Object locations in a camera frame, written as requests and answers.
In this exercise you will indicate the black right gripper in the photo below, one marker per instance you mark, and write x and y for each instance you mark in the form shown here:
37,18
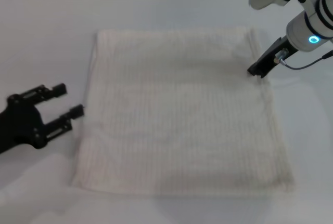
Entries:
282,50

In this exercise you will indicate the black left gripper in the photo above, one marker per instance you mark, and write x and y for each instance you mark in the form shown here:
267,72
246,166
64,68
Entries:
20,125

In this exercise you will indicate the white ribbed towel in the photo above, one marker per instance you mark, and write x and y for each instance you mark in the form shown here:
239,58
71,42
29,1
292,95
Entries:
182,115

